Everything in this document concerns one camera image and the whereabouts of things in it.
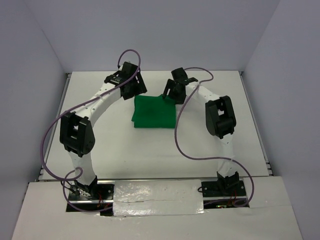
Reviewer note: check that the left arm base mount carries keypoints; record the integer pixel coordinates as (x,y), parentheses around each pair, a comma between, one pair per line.
(97,197)

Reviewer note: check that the silver tape covered panel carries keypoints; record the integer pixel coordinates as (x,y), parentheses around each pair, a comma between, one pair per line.
(157,198)

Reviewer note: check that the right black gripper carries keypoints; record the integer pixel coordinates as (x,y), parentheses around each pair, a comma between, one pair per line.
(179,100)

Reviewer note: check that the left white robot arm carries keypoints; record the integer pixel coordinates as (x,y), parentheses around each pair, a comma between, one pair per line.
(76,127)

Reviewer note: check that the aluminium table frame rail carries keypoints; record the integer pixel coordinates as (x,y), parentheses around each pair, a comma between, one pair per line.
(266,159)

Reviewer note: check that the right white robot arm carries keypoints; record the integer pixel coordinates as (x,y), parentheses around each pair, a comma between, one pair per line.
(220,120)

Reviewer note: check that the green t-shirt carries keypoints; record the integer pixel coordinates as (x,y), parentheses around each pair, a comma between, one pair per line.
(154,112)

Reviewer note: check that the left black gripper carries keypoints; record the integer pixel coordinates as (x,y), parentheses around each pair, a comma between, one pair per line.
(141,87)

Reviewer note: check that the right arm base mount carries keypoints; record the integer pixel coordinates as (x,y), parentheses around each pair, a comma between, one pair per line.
(224,192)

